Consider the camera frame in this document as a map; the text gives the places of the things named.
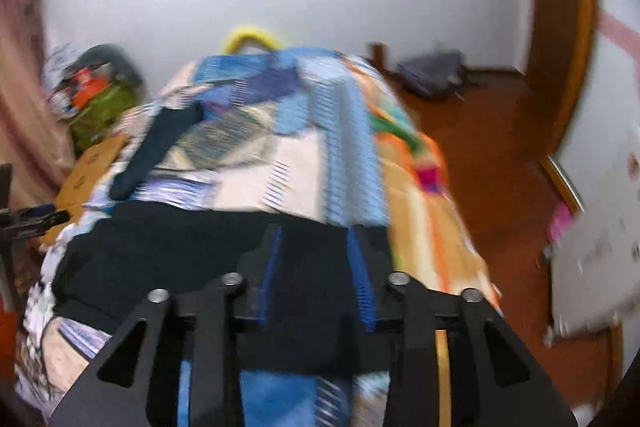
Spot brown wooden door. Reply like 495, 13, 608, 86
514, 0, 598, 160

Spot grey neck pillow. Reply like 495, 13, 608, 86
74, 43, 144, 90

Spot folded dark teal garment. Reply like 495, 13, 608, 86
108, 102, 204, 202

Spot white cabinet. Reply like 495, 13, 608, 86
544, 126, 639, 347

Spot black pants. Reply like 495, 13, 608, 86
52, 202, 390, 376

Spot dark bag on floor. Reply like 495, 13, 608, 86
397, 50, 466, 100

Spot green storage box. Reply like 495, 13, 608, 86
68, 83, 139, 157

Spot yellow pillow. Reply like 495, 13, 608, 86
221, 26, 283, 55

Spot orange box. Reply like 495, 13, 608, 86
70, 67, 108, 109

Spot pink brown curtain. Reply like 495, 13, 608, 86
1, 0, 75, 208

